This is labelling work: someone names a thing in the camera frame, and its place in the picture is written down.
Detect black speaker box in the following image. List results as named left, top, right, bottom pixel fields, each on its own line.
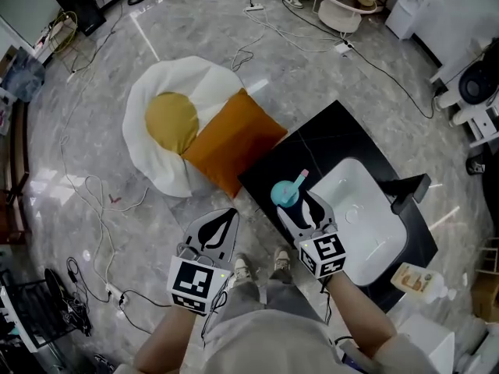
left=53, top=0, right=107, bottom=37

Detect white metal rack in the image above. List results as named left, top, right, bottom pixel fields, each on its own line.
left=0, top=282, right=44, bottom=354

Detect round white coffee table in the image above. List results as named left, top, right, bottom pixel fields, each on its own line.
left=313, top=0, right=379, bottom=34

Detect egg-shaped floor cushion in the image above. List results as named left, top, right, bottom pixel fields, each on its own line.
left=122, top=55, right=246, bottom=199

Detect brown cardboard box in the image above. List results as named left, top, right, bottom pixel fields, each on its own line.
left=469, top=278, right=499, bottom=325

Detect person's left shoe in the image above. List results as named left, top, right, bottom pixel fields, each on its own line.
left=232, top=252, right=254, bottom=284

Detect white box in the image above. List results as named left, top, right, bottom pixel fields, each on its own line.
left=397, top=313, right=456, bottom=374

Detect white sink basin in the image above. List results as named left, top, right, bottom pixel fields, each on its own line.
left=310, top=157, right=409, bottom=288

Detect black vanity counter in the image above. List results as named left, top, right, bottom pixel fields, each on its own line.
left=236, top=99, right=438, bottom=314

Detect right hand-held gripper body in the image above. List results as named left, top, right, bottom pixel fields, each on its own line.
left=298, top=227, right=349, bottom=280

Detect wooden step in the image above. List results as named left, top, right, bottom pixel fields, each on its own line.
left=0, top=101, right=30, bottom=245

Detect black equipment bundle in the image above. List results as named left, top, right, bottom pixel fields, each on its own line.
left=42, top=257, right=94, bottom=338

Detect white shelf rack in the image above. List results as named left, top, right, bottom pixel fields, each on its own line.
left=430, top=39, right=499, bottom=147

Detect person's gray trousers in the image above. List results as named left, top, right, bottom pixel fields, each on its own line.
left=216, top=269, right=332, bottom=342

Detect clear soap bottle orange label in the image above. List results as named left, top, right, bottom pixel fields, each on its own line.
left=389, top=262, right=448, bottom=304

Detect bluish plastic bag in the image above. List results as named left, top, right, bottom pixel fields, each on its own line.
left=2, top=47, right=46, bottom=103

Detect person's shoe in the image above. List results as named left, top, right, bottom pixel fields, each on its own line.
left=232, top=252, right=254, bottom=284
left=272, top=246, right=293, bottom=276

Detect yellow wire chair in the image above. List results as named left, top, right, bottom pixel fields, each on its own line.
left=48, top=9, right=79, bottom=54

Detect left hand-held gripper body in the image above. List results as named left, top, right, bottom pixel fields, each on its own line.
left=166, top=242, right=235, bottom=318

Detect person's white sweatshirt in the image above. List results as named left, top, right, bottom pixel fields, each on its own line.
left=112, top=309, right=441, bottom=374

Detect person's right forearm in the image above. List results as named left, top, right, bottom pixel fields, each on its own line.
left=328, top=273, right=398, bottom=360

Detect long white floor cable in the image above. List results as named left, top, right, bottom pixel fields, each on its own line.
left=58, top=12, right=151, bottom=288

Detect orange pillow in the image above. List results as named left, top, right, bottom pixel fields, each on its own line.
left=182, top=87, right=289, bottom=199

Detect black floor cable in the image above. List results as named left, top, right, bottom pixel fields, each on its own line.
left=349, top=44, right=436, bottom=120

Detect person's right shoe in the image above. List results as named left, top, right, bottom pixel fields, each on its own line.
left=272, top=246, right=293, bottom=276

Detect black round speaker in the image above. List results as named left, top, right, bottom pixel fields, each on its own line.
left=458, top=61, right=498, bottom=105

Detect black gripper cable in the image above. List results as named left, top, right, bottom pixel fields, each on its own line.
left=318, top=277, right=333, bottom=326

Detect person's left forearm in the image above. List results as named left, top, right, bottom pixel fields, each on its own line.
left=133, top=305, right=198, bottom=374

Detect black faucet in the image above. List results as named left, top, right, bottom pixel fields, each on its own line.
left=378, top=172, right=433, bottom=216

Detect teal cup with pink straw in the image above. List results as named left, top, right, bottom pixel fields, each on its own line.
left=270, top=168, right=310, bottom=229

